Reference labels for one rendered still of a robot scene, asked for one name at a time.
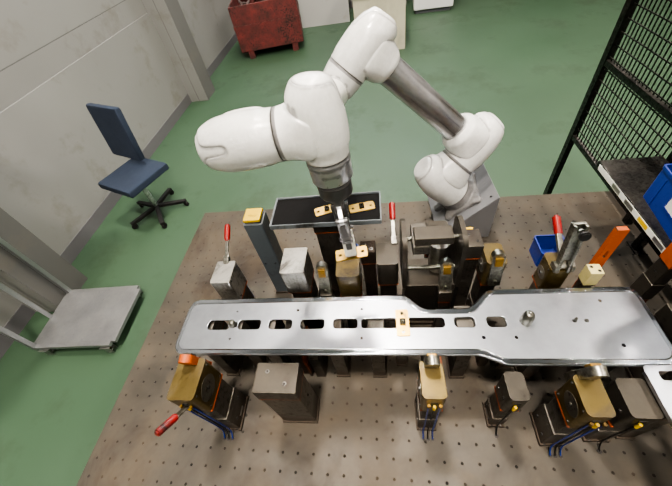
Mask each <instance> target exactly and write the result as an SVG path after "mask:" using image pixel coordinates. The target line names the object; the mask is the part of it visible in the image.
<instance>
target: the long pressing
mask: <svg viewBox="0 0 672 486"><path fill-rule="evenodd" d="M598 299H600V300H601V301H602V302H599V301H598ZM361 308H363V310H361ZM297 309H299V311H298V312H297ZM400 309H407V310H408V317H409V319H414V318H442V319H443V320H444V327H434V328H410V336H397V329H396V327H395V328H363V327H362V320H363V319H395V320H396V316H395V310H400ZM526 310H531V311H533V312H534V313H535V320H534V322H533V323H532V325H531V326H529V327H526V326H523V325H522V324H521V323H520V321H519V318H520V317H521V315H522V313H523V312H524V311H526ZM237 311H238V312H237ZM489 317H502V318H504V319H505V321H506V326H505V327H490V326H489V325H488V323H487V318H489ZM575 317H578V320H577V322H576V323H575V322H573V321H572V319H574V318H575ZM455 318H473V319H474V322H475V326H474V327H457V326H456V325H455V322H454V319H455ZM231 319H233V320H234V321H235V322H237V323H238V325H237V327H235V328H230V326H229V328H228V329H226V330H209V329H208V327H209V324H210V322H212V321H229V320H231ZM340 319H355V320H357V327H356V328H334V321H335V320H340ZM584 319H589V322H588V323H587V322H585V321H584ZM273 320H291V321H292V325H291V328H290V329H270V328H269V325H270V322H271V321H273ZM303 320H323V321H324V327H323V328H321V329H302V328H301V322H302V321H303ZM241 321H261V324H260V327H259V328H258V329H239V328H238V327H239V323H240V322H241ZM482 336H485V337H486V339H483V338H482ZM515 336H517V337H518V339H516V338H515ZM360 337H363V339H360ZM229 338H231V339H230V340H229ZM622 344H625V345H626V347H623V346H622ZM175 349H176V351H177V353H179V354H183V353H193V354H196V355H257V356H426V355H427V353H436V355H437V356H481V357H484V358H487V359H490V360H492V361H495V362H498V363H500V364H503V365H507V366H584V365H586V364H589V363H601V365H602V366H606V367H643V366H645V365H672V344H671V342H670V341H669V339H668V338H667V336H666V335H665V333H664V331H663V330H662V328H661V327H660V325H659V324H658V322H657V320H656V319H655V317H654V316H653V314H652V313H651V311H650V309H649V308H648V306H647V305H646V303H645V302H644V300H643V299H642V297H641V296H640V295H639V294H638V293H637V292H636V291H635V290H634V289H632V288H629V287H582V288H543V289H503V290H488V291H486V292H485V293H483V294H482V296H481V297H480V298H479V299H478V300H477V301H476V302H475V303H474V305H472V306H471V307H469V308H452V309H425V308H422V307H420V306H419V305H417V304H416V303H415V302H414V301H412V300H411V299H410V298H408V297H406V296H403V295H383V296H341V297H299V298H256V299H214V300H198V301H196V302H194V303H193V304H192V305H191V307H190V309H189V311H188V313H187V316H186V318H185V321H184V323H183V326H182V329H181V331H180V334H179V336H178V339H177V341H176V345H175Z"/></svg>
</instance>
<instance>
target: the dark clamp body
mask: <svg viewBox="0 0 672 486"><path fill-rule="evenodd" d="M376 263H377V275H378V286H380V296H383V295H397V285H399V283H398V271H399V268H398V251H397V244H391V242H386V243H377V244H376Z"/></svg>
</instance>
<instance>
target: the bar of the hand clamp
mask: <svg viewBox="0 0 672 486"><path fill-rule="evenodd" d="M589 228H590V226H589V225H588V223H587V222H586V221H583V222H576V221H573V222H571V224H570V227H569V229H568V232H567V234H566V237H565V239H564V242H563V244H562V247H561V249H560V252H559V254H558V256H557V259H556V262H557V264H558V271H557V272H556V273H559V271H560V269H561V266H562V264H563V261H564V260H566V264H567V268H566V273H569V272H570V270H571V267H572V265H573V263H574V261H575V259H576V256H577V254H578V252H579V250H580V248H581V245H582V243H583V241H588V240H589V239H590V238H591V237H592V234H591V233H590V232H589V231H588V230H589Z"/></svg>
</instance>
